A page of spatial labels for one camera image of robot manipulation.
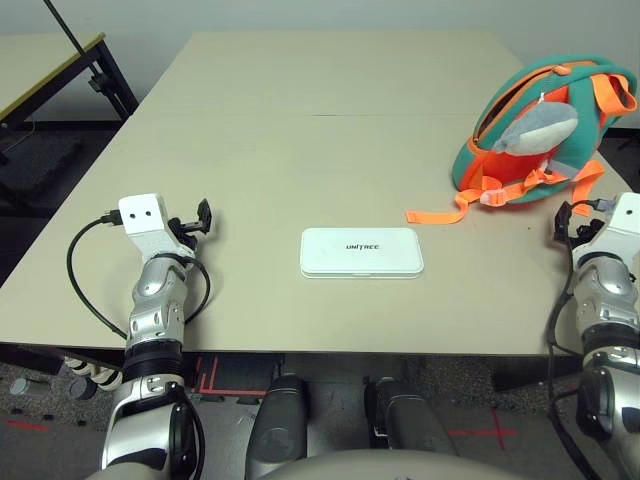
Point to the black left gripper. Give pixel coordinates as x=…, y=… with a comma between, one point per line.
x=185, y=232

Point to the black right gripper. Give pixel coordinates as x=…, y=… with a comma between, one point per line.
x=587, y=234

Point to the grey plush fish toy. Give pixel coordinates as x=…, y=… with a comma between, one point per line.
x=540, y=127

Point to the teal and orange backpack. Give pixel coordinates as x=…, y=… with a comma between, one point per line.
x=585, y=100

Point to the white Unitree pencil case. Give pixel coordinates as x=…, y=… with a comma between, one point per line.
x=360, y=255

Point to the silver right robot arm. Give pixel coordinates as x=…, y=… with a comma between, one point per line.
x=605, y=300

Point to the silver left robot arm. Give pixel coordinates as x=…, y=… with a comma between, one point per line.
x=150, y=290

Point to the black clamp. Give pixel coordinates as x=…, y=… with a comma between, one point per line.
x=98, y=82

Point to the grey robot left leg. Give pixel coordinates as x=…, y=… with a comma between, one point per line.
x=277, y=425

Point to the grey robot leg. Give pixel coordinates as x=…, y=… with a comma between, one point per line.
x=277, y=425
x=410, y=420

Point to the black table base bar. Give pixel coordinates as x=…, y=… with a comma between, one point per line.
x=30, y=357

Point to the thin black rod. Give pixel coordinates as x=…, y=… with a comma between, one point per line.
x=62, y=27

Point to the grey robot right leg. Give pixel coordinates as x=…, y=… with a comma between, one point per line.
x=410, y=420

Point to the beige robot torso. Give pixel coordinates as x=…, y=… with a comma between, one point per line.
x=400, y=470

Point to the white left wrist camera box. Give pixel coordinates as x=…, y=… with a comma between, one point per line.
x=142, y=215

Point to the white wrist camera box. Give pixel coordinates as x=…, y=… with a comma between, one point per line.
x=627, y=215
x=142, y=215

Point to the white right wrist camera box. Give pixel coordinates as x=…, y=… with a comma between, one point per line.
x=627, y=215

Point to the beige side table black frame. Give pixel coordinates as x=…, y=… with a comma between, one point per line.
x=30, y=65

